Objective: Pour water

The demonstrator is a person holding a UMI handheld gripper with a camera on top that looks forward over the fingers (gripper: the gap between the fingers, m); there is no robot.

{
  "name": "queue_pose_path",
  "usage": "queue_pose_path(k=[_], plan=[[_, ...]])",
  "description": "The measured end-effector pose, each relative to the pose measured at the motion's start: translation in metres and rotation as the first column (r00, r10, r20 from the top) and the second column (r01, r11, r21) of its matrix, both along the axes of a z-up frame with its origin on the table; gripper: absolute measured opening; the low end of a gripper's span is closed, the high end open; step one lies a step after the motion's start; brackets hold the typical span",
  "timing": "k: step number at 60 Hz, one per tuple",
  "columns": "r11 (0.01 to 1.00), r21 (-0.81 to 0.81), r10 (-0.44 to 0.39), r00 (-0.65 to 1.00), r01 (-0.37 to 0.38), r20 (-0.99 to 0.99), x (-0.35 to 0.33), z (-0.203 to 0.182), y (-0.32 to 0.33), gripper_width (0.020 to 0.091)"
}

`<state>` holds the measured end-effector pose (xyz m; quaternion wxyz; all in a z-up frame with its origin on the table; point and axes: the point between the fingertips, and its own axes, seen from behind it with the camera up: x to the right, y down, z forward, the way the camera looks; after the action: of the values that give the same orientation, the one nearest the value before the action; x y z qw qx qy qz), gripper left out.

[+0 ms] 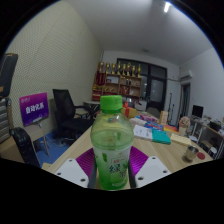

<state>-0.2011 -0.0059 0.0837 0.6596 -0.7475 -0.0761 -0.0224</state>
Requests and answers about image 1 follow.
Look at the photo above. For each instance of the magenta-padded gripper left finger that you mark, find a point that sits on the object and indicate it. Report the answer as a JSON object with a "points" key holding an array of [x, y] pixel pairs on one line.
{"points": [[70, 171]]}

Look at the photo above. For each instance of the small white table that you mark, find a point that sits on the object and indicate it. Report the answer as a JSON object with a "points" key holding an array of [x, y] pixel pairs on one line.
{"points": [[90, 103]]}

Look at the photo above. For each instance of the dark glass double door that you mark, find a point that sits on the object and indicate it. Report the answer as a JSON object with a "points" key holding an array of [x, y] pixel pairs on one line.
{"points": [[156, 86]]}

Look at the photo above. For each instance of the black office chair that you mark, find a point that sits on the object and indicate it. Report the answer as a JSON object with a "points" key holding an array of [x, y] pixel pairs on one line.
{"points": [[65, 108]]}

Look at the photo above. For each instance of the orange book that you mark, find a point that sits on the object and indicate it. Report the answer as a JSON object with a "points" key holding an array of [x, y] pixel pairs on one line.
{"points": [[170, 128]]}

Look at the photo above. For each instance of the teal book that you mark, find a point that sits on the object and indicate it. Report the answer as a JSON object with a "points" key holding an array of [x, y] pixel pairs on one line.
{"points": [[161, 136]]}

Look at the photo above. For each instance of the grey upholstered chair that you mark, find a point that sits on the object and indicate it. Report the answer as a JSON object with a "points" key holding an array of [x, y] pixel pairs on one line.
{"points": [[152, 112]]}

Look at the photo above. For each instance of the blue and red book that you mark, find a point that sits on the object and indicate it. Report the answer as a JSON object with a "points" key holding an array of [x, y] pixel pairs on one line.
{"points": [[153, 126]]}

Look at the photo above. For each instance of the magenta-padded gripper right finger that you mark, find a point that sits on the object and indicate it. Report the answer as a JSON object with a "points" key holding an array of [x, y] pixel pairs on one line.
{"points": [[153, 170]]}

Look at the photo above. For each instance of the black tripod stand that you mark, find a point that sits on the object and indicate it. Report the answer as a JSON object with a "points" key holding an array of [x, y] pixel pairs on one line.
{"points": [[171, 108]]}

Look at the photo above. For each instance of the black computer monitor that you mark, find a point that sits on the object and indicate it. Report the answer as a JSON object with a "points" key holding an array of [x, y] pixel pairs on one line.
{"points": [[197, 111]]}

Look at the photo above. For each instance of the green tea plastic bottle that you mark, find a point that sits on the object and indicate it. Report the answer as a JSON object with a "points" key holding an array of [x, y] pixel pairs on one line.
{"points": [[111, 143]]}

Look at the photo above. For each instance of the pink packet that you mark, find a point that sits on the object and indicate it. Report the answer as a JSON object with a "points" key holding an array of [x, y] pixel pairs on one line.
{"points": [[148, 118]]}

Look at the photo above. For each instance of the gift box with red ribbon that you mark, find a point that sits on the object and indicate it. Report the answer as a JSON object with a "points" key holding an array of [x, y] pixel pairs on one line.
{"points": [[131, 111]]}

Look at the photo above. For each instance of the long wooden wall desk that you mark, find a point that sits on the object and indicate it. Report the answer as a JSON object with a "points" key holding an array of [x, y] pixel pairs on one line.
{"points": [[208, 128]]}

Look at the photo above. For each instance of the beige paper envelope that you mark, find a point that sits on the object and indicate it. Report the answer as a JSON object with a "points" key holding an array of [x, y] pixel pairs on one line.
{"points": [[180, 139]]}

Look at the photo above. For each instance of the dark ribbed-back chair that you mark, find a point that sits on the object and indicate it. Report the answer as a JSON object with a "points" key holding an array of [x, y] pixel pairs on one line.
{"points": [[6, 75]]}

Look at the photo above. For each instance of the ceiling light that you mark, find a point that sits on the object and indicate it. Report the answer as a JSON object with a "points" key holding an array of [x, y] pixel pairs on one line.
{"points": [[166, 6]]}

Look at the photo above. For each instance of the purple sign board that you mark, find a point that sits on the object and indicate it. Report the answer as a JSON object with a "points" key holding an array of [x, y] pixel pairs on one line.
{"points": [[33, 108]]}

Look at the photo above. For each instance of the wooden shelf unit with trophies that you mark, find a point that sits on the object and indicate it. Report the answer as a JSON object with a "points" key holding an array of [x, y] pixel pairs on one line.
{"points": [[115, 81]]}

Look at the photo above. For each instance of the black printer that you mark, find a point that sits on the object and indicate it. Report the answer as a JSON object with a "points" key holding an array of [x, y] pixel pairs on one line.
{"points": [[215, 126]]}

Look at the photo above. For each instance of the flower bouquet in pot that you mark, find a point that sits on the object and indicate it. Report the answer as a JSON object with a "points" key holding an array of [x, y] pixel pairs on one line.
{"points": [[184, 124]]}

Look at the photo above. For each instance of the standing printed card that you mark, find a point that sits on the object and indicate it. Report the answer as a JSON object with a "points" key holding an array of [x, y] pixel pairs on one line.
{"points": [[163, 117]]}

